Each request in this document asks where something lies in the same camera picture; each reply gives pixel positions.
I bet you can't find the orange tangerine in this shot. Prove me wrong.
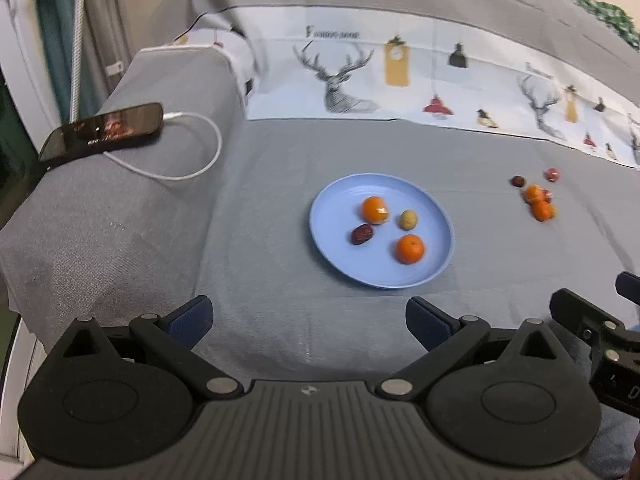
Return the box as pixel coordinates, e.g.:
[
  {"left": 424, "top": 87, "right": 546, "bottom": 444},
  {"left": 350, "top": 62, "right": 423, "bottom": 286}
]
[
  {"left": 395, "top": 234, "right": 426, "bottom": 264},
  {"left": 361, "top": 196, "right": 390, "bottom": 226},
  {"left": 530, "top": 200, "right": 553, "bottom": 222},
  {"left": 522, "top": 184, "right": 544, "bottom": 205}
]

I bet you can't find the yellow-green small fruit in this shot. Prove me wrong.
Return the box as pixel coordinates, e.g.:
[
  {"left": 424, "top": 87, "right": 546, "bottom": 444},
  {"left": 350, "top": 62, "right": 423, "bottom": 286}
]
[{"left": 398, "top": 209, "right": 419, "bottom": 231}]

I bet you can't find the dark red jujube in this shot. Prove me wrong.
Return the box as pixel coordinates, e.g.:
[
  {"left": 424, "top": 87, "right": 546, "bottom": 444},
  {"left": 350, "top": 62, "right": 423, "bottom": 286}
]
[{"left": 349, "top": 223, "right": 374, "bottom": 246}]

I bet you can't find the wrapped orange tangerine in pile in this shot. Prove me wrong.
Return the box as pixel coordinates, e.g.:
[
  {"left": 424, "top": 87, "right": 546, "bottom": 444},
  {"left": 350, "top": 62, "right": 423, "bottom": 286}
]
[{"left": 522, "top": 184, "right": 544, "bottom": 205}]

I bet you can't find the dark red jujube date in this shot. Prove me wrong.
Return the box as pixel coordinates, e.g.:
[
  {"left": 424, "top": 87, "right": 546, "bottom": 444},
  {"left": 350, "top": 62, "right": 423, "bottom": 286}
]
[{"left": 511, "top": 176, "right": 526, "bottom": 188}]

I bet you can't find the blue plastic plate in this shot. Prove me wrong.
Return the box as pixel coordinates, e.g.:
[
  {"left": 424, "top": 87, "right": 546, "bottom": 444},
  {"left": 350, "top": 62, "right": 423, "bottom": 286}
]
[{"left": 309, "top": 174, "right": 456, "bottom": 289}]

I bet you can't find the grey printed sofa cover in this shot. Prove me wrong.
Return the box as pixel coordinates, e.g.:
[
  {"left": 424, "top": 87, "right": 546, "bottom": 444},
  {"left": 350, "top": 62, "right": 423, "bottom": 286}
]
[{"left": 0, "top": 0, "right": 640, "bottom": 476}]

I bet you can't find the green checked blanket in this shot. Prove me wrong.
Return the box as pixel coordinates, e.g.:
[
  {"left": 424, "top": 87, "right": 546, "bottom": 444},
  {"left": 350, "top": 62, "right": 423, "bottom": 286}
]
[{"left": 568, "top": 0, "right": 640, "bottom": 51}]

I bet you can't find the black smartphone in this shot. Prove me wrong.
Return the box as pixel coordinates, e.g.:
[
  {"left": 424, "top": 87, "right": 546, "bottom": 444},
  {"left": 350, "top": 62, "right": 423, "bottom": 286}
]
[{"left": 38, "top": 102, "right": 164, "bottom": 168}]

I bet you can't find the grey curtain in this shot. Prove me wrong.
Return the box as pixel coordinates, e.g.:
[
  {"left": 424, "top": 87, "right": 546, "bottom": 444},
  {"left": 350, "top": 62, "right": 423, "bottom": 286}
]
[{"left": 0, "top": 0, "right": 137, "bottom": 126}]

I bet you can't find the white charging cable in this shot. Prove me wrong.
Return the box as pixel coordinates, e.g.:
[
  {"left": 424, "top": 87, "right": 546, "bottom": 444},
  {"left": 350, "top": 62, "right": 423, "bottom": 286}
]
[{"left": 102, "top": 110, "right": 224, "bottom": 182}]

